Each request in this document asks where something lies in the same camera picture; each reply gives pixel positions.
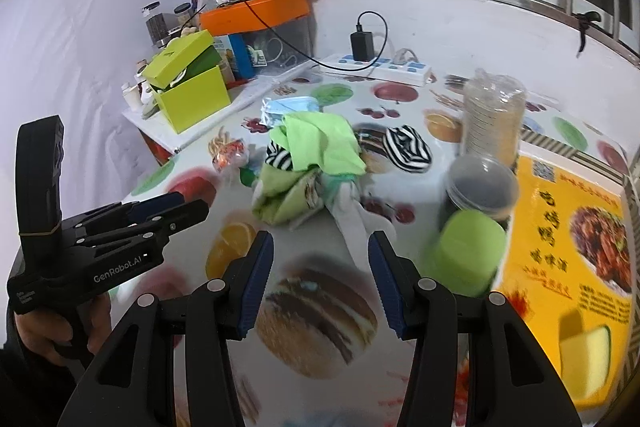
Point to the yellow printed box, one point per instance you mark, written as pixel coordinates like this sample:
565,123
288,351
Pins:
545,232

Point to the red snack packet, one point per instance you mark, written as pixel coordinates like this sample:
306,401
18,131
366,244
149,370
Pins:
230,159

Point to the fruit-printed tablecloth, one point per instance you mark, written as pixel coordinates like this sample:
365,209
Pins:
320,257

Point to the white side shelf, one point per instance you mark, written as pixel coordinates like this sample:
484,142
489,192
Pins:
160,132

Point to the light green cloth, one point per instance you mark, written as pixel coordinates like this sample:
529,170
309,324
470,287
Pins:
325,142

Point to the small white bottles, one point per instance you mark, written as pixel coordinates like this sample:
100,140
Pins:
132,96

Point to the green and white printed cloth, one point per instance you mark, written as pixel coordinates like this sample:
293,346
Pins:
285,197

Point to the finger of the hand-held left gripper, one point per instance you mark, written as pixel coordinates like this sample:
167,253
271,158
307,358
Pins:
160,201
170,222

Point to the small striped sock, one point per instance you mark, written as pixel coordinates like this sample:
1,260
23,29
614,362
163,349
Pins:
407,149

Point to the blue carton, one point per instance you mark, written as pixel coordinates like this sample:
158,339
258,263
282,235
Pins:
240,57

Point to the yellow sponge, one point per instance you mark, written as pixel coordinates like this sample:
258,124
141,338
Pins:
585,359

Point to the dark clear plastic container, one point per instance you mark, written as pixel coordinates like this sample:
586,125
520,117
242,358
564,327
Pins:
482,187

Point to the small glass jar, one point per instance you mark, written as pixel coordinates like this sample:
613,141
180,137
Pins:
182,14

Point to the large striped sock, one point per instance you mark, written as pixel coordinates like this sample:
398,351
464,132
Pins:
278,157

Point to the black charger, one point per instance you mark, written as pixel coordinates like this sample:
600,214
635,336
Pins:
362,44

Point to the green plush toy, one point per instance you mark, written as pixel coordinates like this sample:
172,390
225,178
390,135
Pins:
465,252

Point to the black tie on railing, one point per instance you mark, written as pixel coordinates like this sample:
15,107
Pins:
585,27

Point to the white power strip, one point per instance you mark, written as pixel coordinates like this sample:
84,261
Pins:
400,71

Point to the bagged stack of clear cups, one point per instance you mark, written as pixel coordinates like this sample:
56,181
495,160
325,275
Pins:
492,117

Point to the green cardboard box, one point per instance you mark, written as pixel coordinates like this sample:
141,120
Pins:
195,99

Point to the person's left hand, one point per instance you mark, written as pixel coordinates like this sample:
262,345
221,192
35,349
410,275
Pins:
35,332

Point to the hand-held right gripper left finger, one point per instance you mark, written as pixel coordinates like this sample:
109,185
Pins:
256,287

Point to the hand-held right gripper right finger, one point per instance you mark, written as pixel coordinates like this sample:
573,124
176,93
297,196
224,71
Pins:
386,287

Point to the orange-lid clear plastic box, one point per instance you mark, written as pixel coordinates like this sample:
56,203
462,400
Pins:
260,14

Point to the blue face masks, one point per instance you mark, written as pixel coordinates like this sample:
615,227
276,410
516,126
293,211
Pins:
290,107

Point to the dark-filled glass jar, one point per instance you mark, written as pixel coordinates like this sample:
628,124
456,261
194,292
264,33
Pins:
156,27

